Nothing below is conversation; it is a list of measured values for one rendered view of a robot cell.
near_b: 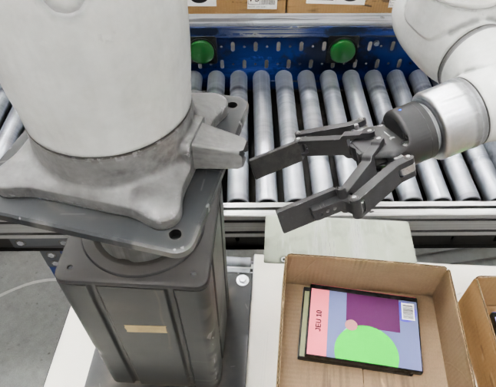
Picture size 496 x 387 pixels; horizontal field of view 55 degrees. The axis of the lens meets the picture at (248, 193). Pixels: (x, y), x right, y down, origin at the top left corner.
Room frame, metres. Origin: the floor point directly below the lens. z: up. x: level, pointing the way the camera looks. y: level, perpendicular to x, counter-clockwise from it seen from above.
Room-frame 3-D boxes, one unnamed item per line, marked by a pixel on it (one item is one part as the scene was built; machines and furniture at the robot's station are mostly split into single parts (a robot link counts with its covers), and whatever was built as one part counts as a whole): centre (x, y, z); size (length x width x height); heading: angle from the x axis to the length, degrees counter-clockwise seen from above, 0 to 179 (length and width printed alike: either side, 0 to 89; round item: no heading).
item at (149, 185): (0.35, 0.11, 1.24); 0.22 x 0.18 x 0.06; 76
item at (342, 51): (1.17, -0.26, 0.81); 0.07 x 0.01 x 0.07; 91
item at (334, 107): (0.93, -0.24, 0.72); 0.52 x 0.05 x 0.05; 1
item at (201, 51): (1.16, 0.13, 0.81); 0.07 x 0.01 x 0.07; 91
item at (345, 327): (0.37, -0.20, 0.78); 0.19 x 0.14 x 0.02; 81
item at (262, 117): (0.93, -0.04, 0.72); 0.52 x 0.05 x 0.05; 1
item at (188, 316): (0.36, 0.13, 0.91); 0.26 x 0.26 x 0.33; 87
